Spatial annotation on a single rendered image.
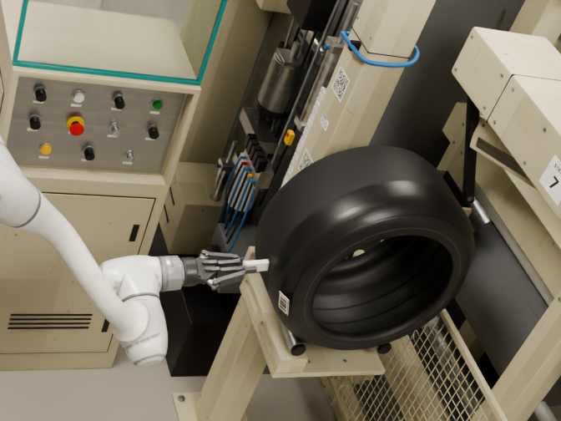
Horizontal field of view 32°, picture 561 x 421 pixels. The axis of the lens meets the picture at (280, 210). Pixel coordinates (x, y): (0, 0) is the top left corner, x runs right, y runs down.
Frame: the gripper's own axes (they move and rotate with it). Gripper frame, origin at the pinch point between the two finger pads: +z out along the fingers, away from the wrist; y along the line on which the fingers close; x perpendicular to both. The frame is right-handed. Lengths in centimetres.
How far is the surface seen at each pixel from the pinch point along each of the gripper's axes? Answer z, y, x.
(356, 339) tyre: 29.8, -12.2, 20.1
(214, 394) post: 11, 31, 96
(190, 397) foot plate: 8, 45, 115
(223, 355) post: 13, 36, 80
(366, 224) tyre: 21.9, -11.1, -23.1
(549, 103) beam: 63, -9, -57
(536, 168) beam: 57, -20, -46
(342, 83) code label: 29, 33, -35
